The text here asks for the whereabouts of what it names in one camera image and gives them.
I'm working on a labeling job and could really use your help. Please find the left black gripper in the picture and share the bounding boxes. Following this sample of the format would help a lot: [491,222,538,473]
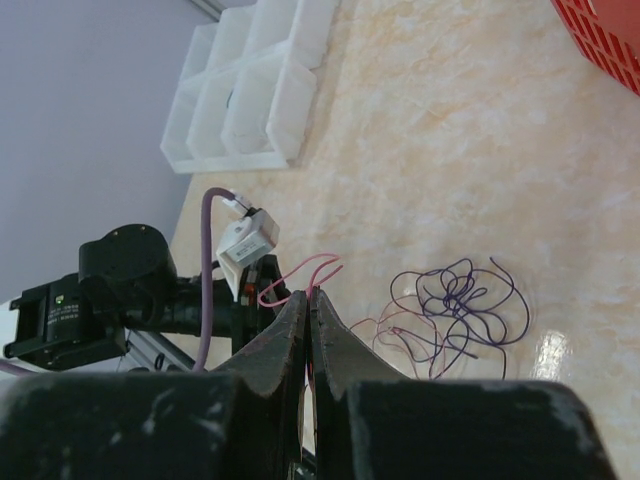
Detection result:
[232,254,282,355]

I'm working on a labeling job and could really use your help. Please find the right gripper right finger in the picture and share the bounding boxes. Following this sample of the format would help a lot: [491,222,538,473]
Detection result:
[308,290,616,479]

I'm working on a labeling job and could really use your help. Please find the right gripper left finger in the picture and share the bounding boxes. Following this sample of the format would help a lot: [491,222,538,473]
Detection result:
[1,291,307,479]

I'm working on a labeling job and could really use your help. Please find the pink wire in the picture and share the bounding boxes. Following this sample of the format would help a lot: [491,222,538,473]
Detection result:
[257,253,345,309]

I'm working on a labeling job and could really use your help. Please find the wire bundle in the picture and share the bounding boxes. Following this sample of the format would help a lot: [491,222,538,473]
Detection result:
[349,256,532,381]

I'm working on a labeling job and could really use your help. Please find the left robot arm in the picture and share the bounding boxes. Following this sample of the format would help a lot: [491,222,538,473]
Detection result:
[3,224,205,371]

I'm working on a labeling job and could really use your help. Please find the white compartment tray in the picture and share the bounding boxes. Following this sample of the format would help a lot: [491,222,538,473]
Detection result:
[160,1,338,174]

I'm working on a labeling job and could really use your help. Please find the red plastic basket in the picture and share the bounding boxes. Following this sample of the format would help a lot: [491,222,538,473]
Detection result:
[551,0,639,96]

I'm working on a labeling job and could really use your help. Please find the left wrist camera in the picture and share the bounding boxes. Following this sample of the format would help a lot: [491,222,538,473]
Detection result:
[216,192,280,302]

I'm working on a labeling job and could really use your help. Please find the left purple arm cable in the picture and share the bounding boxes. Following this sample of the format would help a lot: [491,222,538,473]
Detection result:
[0,186,236,376]

